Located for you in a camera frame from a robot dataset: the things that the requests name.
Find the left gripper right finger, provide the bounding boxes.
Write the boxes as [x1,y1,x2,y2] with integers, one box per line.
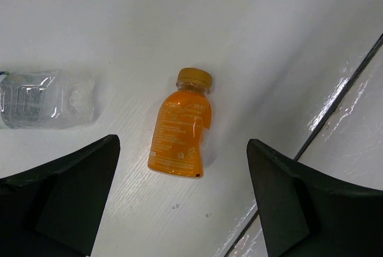
[247,139,382,256]

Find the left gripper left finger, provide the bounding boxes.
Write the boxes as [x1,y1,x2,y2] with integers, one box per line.
[1,135,120,256]

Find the green white label bottle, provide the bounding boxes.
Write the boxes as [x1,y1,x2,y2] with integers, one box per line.
[1,69,96,129]

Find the orange juice bottle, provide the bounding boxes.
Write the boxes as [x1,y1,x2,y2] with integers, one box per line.
[148,68,213,179]

